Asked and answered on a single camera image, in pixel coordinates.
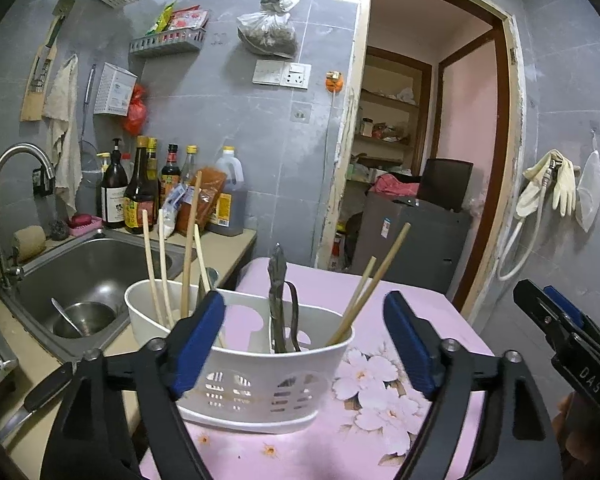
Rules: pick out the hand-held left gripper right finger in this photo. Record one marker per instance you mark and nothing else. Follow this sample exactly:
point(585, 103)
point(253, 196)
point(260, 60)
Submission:
point(410, 345)

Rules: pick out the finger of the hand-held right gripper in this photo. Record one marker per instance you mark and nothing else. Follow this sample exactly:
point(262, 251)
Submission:
point(535, 307)
point(565, 302)

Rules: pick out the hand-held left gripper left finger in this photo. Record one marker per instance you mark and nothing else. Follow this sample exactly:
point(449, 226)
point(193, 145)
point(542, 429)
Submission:
point(200, 340)

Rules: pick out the thin wooden chopstick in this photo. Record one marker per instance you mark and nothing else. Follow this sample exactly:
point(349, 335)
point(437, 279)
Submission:
point(152, 260)
point(202, 260)
point(361, 285)
point(378, 270)

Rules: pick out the white plastic utensil caddy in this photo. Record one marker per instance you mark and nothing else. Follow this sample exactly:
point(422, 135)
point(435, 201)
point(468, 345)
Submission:
point(330, 365)

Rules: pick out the person's right hand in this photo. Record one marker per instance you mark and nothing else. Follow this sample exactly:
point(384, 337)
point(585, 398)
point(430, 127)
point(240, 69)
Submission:
point(565, 425)

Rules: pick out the metal utensil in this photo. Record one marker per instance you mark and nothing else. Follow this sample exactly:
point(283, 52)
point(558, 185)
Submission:
point(211, 277)

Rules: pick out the pink floral tablecloth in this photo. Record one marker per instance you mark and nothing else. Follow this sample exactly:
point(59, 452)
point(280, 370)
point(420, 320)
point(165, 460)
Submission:
point(390, 410)

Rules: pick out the metal tongs in basket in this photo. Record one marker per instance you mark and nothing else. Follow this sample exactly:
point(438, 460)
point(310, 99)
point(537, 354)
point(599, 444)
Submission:
point(277, 290)

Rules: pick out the grey refrigerator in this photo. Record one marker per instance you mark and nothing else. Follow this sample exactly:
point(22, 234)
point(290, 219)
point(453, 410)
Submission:
point(415, 245)

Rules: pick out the thick wooden chopstick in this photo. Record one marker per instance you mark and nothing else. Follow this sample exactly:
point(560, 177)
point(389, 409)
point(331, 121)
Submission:
point(191, 240)

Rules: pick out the metal bowl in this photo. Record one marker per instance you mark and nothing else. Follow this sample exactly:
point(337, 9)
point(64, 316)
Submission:
point(97, 317)

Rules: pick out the pale rubber glove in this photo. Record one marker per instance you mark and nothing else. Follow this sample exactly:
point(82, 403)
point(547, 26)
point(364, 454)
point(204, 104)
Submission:
point(566, 190)
point(532, 195)

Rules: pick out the white mesh bag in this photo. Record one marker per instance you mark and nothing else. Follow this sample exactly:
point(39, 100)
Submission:
point(589, 190)

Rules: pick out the red label oil bottle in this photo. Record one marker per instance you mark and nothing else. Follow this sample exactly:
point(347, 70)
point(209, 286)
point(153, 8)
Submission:
point(337, 252)

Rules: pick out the stainless steel sink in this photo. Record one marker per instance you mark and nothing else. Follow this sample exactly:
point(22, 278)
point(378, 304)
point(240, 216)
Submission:
point(105, 270)

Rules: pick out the white blue packet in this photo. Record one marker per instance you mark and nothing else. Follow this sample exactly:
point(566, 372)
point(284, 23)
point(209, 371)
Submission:
point(172, 210)

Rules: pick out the metal spoon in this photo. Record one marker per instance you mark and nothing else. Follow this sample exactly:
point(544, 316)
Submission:
point(67, 315)

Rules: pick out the orange brown packet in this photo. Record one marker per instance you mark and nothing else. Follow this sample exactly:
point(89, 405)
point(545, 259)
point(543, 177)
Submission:
point(205, 200)

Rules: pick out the large cooking oil jug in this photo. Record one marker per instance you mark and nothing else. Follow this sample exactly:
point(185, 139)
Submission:
point(230, 195)

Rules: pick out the black flat panel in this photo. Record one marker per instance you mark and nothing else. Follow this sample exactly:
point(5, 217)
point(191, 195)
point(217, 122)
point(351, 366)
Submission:
point(445, 185)

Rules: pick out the large dark sauce bottle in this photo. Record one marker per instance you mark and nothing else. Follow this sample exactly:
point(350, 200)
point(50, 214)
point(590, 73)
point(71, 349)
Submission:
point(139, 195)

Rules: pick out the pink soap dish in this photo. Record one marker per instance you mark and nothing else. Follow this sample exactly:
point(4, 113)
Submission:
point(87, 230)

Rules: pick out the pink cloth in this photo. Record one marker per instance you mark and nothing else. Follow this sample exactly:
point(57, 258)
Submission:
point(395, 186)

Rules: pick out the brown pump bottle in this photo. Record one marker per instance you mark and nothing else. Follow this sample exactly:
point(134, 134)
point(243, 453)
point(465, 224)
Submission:
point(113, 200)

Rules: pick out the dark bottle with red label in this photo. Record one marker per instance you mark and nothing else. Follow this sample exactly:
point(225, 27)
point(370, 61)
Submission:
point(170, 175)

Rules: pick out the red soap bar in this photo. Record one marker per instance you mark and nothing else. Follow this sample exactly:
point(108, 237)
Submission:
point(81, 219)

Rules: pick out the clear bottle with yellow cap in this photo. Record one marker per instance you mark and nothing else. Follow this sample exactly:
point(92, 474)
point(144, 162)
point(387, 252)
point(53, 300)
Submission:
point(190, 165)

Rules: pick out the slim dark sauce bottle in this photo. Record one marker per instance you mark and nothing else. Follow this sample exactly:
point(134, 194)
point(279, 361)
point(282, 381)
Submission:
point(153, 170)

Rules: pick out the steel wool scourer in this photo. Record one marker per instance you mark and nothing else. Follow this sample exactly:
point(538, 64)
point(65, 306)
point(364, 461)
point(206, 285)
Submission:
point(59, 230)

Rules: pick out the small white bottle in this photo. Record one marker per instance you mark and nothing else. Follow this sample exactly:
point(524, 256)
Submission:
point(126, 165)

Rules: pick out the beige loofah sponge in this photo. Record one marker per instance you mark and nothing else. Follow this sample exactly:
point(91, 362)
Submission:
point(29, 242)

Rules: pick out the wooden shelf unit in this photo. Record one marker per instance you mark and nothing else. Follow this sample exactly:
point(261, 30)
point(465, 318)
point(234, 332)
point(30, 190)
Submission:
point(387, 110)

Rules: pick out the red plastic bag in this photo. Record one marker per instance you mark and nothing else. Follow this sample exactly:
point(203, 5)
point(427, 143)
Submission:
point(136, 110)

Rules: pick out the beige hanging towel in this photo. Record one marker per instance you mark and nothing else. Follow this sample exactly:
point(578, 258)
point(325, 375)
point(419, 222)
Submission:
point(62, 125)

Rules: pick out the hanging metal skimmer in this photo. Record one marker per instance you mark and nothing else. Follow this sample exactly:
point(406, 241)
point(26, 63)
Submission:
point(87, 110)

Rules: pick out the chrome sink faucet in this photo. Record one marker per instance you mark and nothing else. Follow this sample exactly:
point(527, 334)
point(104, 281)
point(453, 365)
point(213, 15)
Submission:
point(17, 152)

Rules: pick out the plastic bag of dried goods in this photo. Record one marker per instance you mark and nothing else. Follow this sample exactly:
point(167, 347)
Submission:
point(270, 30)

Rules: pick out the red white snack packet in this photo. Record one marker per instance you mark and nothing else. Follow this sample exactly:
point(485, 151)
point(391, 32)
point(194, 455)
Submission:
point(190, 19)

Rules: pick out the yellow green snack packet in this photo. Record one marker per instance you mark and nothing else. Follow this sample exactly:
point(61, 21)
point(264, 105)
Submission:
point(162, 19)

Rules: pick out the wooden door frame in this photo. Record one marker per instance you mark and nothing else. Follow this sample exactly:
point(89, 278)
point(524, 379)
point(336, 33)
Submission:
point(345, 160)

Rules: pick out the white plastic wall box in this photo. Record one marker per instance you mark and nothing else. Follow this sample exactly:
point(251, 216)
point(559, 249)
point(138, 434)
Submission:
point(115, 90)

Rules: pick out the orange wall hook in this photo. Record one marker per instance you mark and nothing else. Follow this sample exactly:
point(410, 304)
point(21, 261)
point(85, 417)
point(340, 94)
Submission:
point(334, 82)

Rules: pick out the white wall switch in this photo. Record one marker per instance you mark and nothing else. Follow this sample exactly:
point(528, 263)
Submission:
point(268, 72)

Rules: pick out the white wall socket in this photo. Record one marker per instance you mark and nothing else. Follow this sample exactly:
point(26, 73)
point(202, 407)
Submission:
point(296, 76)

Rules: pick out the grey wall shelf basket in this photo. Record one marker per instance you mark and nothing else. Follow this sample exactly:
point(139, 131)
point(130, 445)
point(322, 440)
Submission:
point(167, 42)

